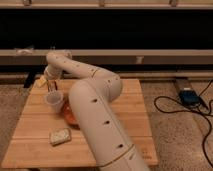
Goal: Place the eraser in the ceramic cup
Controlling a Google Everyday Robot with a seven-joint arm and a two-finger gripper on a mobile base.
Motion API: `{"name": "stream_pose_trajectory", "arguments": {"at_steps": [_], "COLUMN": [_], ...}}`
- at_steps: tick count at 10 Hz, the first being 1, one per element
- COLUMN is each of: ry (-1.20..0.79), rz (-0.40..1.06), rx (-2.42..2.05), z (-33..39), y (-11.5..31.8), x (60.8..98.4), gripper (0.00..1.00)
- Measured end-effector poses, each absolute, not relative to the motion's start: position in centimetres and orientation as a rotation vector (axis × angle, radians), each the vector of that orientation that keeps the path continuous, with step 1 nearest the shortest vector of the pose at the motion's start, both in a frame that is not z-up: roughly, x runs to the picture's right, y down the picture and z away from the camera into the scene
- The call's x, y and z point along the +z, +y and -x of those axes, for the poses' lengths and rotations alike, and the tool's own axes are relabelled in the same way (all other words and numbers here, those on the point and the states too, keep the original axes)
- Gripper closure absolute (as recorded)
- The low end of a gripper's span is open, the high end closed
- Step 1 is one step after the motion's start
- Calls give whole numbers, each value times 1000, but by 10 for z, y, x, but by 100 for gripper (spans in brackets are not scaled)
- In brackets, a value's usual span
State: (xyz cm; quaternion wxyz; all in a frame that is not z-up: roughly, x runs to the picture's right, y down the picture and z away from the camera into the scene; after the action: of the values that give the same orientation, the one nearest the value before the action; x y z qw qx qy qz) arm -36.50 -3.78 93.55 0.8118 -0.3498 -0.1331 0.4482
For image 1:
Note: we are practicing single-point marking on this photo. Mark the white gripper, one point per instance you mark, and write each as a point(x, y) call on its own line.
point(52, 73)

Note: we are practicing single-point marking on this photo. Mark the small yellow eraser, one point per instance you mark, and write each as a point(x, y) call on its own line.
point(41, 82)

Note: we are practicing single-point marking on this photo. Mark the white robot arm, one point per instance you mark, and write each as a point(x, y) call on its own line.
point(89, 98)

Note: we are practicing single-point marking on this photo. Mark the orange bowl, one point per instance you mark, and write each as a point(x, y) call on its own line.
point(68, 114)

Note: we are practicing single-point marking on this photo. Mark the speckled sponge block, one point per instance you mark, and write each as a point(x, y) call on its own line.
point(60, 136)

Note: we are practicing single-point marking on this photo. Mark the wooden table board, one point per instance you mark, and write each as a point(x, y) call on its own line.
point(29, 146)

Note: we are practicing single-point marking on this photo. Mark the blue power adapter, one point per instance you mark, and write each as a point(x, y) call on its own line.
point(189, 97)

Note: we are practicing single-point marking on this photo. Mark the long metal rail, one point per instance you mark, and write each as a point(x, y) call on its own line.
point(153, 56)

